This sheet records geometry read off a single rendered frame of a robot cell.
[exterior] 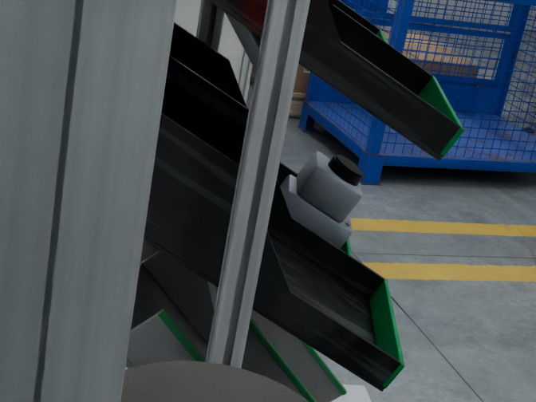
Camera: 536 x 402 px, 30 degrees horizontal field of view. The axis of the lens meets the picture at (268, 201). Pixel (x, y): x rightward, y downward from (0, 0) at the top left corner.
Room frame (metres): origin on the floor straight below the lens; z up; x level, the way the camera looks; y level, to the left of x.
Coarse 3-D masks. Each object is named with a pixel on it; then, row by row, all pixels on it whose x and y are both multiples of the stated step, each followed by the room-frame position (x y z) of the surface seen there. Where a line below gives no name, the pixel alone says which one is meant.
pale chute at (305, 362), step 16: (144, 256) 0.71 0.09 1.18; (256, 320) 0.84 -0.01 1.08; (272, 336) 0.84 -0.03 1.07; (288, 336) 0.84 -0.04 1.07; (288, 352) 0.84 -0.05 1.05; (304, 352) 0.85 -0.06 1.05; (304, 368) 0.85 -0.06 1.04; (320, 368) 0.85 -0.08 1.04; (304, 384) 0.85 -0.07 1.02; (320, 384) 0.85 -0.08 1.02; (336, 384) 0.85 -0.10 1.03; (320, 400) 0.85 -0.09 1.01
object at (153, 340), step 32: (160, 256) 0.69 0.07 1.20; (160, 288) 0.69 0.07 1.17; (192, 288) 0.69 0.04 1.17; (160, 320) 0.57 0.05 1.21; (192, 320) 0.69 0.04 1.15; (128, 352) 0.57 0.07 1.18; (160, 352) 0.57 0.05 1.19; (192, 352) 0.57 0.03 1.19; (256, 352) 0.70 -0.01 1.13; (288, 384) 0.70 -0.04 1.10
